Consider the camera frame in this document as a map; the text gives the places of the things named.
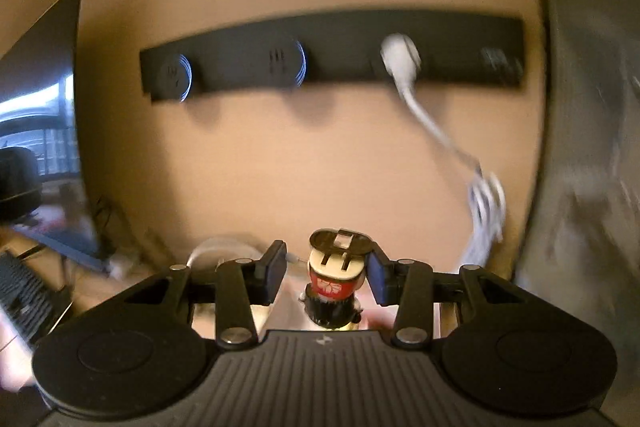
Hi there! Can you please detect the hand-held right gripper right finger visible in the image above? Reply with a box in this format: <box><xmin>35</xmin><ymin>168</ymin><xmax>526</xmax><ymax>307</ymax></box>
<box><xmin>366</xmin><ymin>245</ymin><xmax>536</xmax><ymax>351</ymax></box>

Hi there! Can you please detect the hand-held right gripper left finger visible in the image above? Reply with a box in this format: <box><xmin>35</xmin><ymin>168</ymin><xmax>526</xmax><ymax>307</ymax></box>
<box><xmin>115</xmin><ymin>239</ymin><xmax>289</xmax><ymax>351</ymax></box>

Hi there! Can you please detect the small red-banded figurine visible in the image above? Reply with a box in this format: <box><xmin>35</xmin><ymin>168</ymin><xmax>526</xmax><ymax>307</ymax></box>
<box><xmin>299</xmin><ymin>228</ymin><xmax>373</xmax><ymax>330</ymax></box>

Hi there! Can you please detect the black keyboard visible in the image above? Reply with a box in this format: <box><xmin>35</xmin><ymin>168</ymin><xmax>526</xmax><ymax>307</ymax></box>
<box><xmin>0</xmin><ymin>251</ymin><xmax>73</xmax><ymax>348</ymax></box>

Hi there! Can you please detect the black computer monitor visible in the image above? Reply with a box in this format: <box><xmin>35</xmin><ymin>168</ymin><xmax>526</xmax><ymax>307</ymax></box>
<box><xmin>0</xmin><ymin>0</ymin><xmax>108</xmax><ymax>275</ymax></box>

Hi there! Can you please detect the white bundled power cable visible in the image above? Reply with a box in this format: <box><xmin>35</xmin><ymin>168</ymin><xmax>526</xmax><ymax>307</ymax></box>
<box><xmin>380</xmin><ymin>33</ymin><xmax>507</xmax><ymax>275</ymax></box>

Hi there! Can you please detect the black wall socket panel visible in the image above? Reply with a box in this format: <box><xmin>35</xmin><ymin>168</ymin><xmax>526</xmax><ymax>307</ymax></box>
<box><xmin>139</xmin><ymin>9</ymin><xmax>526</xmax><ymax>104</ymax></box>

